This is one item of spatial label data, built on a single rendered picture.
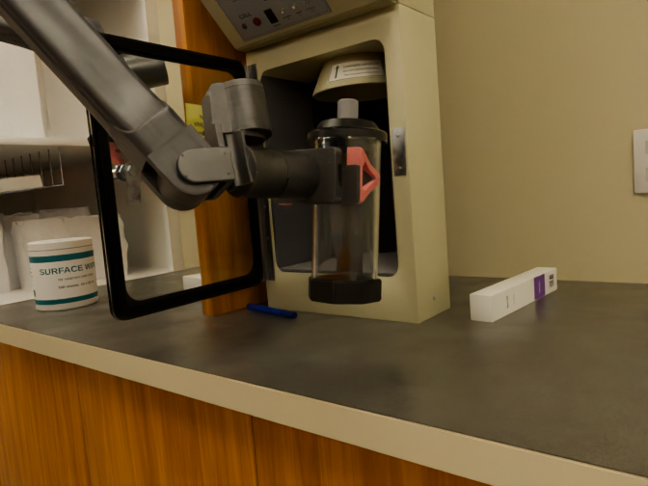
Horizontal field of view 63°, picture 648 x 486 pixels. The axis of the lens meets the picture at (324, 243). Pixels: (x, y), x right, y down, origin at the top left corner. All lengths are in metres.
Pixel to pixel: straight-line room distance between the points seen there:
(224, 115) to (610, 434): 0.47
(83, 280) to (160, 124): 0.77
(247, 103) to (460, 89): 0.73
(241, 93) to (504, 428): 0.42
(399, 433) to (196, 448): 0.37
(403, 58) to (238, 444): 0.58
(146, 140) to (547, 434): 0.44
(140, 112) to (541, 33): 0.85
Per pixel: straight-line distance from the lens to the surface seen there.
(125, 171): 0.79
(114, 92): 0.57
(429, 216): 0.85
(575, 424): 0.52
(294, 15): 0.90
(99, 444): 1.06
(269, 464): 0.71
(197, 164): 0.54
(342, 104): 0.73
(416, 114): 0.83
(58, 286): 1.27
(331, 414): 0.56
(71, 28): 0.60
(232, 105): 0.60
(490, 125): 1.21
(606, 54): 1.17
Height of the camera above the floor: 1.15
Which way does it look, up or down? 6 degrees down
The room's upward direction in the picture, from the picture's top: 4 degrees counter-clockwise
